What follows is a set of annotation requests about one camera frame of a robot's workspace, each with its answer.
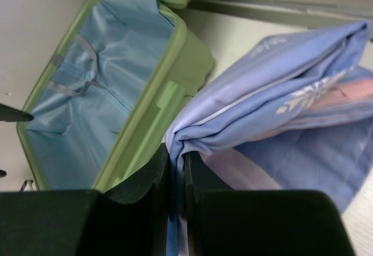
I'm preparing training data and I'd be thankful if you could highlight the blue princess cloth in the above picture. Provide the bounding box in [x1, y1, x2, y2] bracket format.
[164, 20, 372, 255]

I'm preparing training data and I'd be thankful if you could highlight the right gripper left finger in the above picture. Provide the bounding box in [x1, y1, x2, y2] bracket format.
[1, 145, 168, 255]

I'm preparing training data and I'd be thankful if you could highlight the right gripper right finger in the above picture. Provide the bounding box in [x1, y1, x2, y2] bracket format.
[185, 152, 354, 255]

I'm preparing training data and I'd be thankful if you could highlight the green suitcase blue lining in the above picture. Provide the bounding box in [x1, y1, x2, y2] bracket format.
[17, 0, 214, 191]

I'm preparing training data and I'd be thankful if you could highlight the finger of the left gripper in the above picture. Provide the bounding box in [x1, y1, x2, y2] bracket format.
[0, 104, 34, 122]

